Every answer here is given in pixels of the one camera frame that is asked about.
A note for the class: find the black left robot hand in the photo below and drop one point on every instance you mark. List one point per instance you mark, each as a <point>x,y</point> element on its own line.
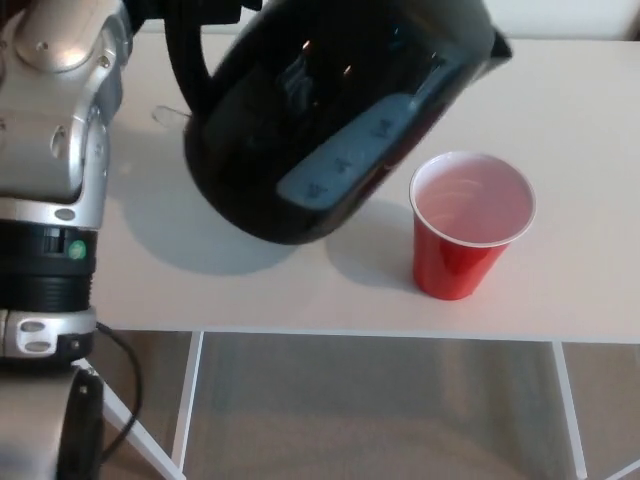
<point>150,7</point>

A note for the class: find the black electric kettle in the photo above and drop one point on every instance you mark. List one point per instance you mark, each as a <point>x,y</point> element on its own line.
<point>310,100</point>

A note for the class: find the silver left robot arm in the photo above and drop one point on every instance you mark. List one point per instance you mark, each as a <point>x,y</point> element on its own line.
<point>45,150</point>

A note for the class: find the red plastic cup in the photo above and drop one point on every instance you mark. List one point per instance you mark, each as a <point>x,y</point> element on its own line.
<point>455,270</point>

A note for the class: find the white metal table leg frame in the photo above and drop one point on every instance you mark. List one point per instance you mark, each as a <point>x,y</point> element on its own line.
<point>570,410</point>
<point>187,400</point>

